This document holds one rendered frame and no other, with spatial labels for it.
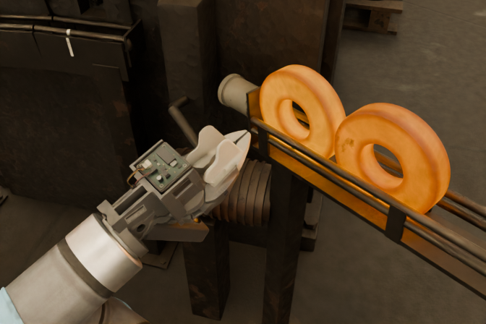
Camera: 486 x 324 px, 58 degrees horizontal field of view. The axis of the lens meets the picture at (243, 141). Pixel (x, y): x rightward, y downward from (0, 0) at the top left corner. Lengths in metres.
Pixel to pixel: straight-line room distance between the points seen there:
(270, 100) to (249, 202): 0.22
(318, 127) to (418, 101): 1.42
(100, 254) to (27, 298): 0.09
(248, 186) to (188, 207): 0.27
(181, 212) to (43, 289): 0.17
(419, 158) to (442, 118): 1.43
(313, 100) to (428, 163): 0.18
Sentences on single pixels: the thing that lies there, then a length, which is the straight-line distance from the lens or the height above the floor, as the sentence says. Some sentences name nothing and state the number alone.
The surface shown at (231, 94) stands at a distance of 0.76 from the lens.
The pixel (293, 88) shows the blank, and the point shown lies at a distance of 0.64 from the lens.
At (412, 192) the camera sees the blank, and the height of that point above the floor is 0.72.
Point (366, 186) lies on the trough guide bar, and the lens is 0.60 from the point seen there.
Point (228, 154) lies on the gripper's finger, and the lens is 0.57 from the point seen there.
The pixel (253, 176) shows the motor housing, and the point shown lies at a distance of 0.82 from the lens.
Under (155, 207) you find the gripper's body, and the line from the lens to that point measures 0.55.
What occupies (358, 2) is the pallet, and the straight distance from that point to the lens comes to 2.48.
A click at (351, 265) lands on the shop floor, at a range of 1.37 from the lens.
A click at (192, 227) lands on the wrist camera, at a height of 0.63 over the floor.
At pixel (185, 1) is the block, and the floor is 0.80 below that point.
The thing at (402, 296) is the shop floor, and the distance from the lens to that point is 1.35.
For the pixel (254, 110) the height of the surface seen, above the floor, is 0.68.
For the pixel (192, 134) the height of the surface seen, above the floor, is 0.58.
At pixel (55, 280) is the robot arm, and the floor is 0.69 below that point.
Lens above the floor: 1.12
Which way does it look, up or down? 42 degrees down
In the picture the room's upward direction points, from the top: straight up
